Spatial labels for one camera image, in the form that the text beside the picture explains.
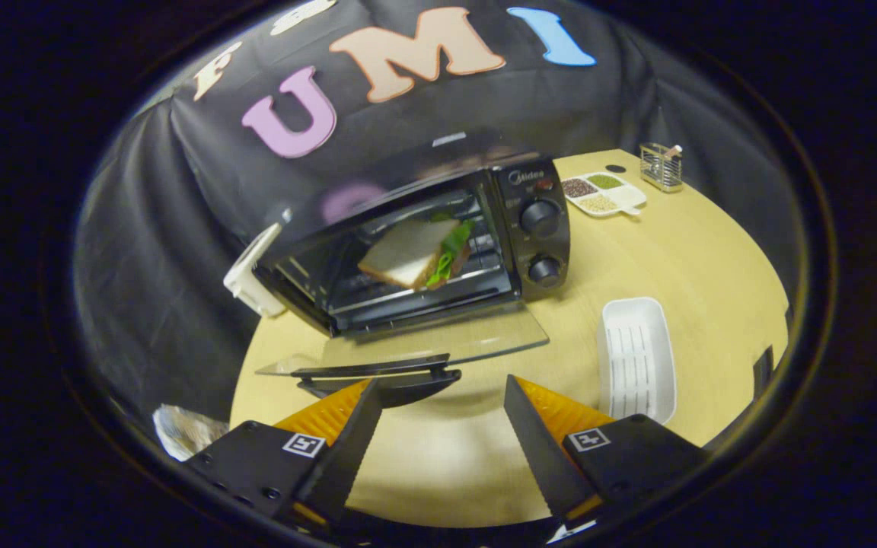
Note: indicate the white pop-up toaster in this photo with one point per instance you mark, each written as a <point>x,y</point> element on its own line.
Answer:
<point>250,278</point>

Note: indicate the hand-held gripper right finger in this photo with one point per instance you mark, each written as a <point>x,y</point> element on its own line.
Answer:
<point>537,449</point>

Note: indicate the white bread lettuce sandwich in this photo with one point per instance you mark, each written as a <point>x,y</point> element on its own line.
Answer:
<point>404,251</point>

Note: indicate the white divided dish with grains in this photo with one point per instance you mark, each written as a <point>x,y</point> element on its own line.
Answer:
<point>606,194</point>

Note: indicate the white plastic tray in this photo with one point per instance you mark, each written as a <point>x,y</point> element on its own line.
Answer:
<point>636,358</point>

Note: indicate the black toaster oven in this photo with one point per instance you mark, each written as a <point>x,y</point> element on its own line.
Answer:
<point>541,221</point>

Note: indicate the black backdrop cloth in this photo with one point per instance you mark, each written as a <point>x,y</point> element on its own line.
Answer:
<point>164,228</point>

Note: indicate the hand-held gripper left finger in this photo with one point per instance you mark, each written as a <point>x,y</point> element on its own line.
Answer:
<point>343,453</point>

